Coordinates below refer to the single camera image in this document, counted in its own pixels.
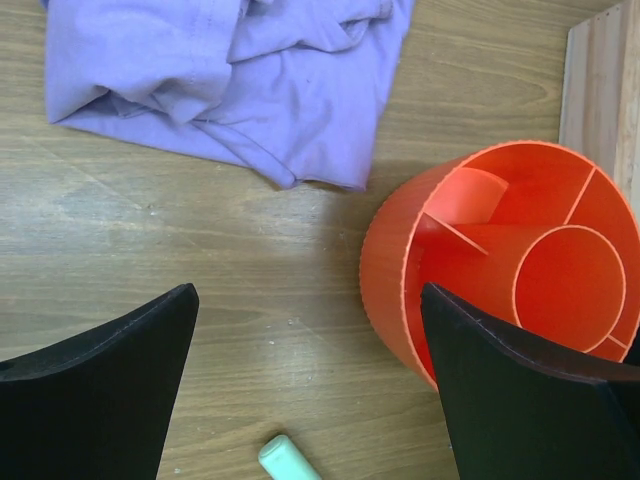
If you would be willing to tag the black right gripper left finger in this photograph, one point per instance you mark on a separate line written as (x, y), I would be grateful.
(98, 405)

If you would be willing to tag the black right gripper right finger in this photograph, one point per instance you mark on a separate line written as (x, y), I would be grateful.
(518, 406)

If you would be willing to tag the mint green highlighter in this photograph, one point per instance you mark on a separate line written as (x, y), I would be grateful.
(282, 460)

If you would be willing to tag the orange round organizer container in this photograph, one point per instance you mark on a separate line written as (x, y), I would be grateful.
(530, 232)

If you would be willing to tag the wooden tray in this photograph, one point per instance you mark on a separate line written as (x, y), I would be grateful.
(600, 98)

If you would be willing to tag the purple crumpled cloth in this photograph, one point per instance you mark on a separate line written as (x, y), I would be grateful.
(292, 90)

